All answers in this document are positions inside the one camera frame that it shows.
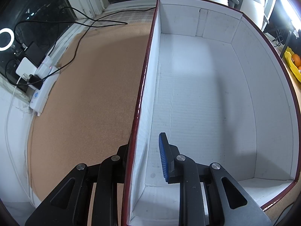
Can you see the orange fruit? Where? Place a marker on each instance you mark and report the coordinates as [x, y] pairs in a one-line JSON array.
[[296, 60]]

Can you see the white ring light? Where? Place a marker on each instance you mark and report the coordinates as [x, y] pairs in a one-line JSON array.
[[7, 39]]

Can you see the white power adapter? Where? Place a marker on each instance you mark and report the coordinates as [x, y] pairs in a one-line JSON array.
[[26, 67]]

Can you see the black plug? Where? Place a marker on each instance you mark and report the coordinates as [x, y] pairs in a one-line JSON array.
[[35, 82]]

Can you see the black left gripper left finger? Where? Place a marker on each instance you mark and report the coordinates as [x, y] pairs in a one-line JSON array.
[[87, 193]]

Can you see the yellow fruit tray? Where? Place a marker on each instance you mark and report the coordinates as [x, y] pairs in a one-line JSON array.
[[296, 71]]

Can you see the white power strip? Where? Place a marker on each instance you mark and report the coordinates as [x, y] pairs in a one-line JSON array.
[[40, 96]]

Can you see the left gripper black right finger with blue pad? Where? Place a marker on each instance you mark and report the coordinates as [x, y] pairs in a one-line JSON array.
[[209, 195]]

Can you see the dark red white cardboard box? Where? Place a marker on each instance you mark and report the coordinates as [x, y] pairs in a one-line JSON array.
[[215, 85]]

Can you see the black power adapter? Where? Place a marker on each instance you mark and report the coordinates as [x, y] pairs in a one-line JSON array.
[[34, 54]]

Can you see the white penguin plush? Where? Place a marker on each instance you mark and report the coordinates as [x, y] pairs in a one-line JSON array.
[[254, 9]]

